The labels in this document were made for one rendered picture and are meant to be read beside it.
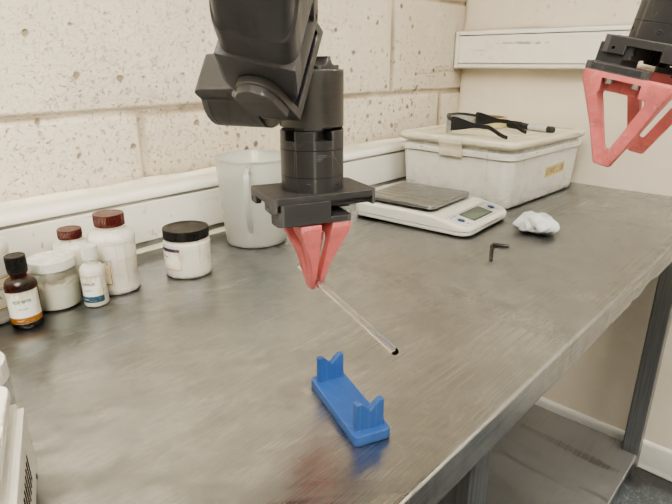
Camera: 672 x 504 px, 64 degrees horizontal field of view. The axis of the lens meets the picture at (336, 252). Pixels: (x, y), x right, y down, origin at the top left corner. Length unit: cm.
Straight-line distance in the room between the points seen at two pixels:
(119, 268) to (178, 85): 37
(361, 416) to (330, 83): 28
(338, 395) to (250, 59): 30
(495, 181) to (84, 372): 88
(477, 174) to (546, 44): 44
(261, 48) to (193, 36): 65
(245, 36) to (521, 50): 123
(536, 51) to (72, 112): 109
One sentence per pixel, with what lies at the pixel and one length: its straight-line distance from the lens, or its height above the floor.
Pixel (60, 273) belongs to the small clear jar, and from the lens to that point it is 76.
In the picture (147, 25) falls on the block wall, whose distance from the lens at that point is 98.
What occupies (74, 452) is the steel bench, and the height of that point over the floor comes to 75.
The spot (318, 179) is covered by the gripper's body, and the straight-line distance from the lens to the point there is 47.
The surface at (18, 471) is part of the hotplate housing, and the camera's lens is 40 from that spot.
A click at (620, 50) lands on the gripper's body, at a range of 51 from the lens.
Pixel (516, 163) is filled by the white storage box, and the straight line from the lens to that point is 119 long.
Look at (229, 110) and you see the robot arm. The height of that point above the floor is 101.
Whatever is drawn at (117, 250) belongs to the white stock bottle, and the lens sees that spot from 77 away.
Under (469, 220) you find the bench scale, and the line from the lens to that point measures 102.
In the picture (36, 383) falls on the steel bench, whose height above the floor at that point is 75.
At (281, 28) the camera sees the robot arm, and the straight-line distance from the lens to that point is 36.
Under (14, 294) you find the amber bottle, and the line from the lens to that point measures 73.
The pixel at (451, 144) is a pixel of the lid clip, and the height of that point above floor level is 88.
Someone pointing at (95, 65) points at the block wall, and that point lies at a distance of 94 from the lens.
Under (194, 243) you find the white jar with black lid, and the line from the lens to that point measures 80.
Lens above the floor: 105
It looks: 20 degrees down
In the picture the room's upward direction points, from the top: straight up
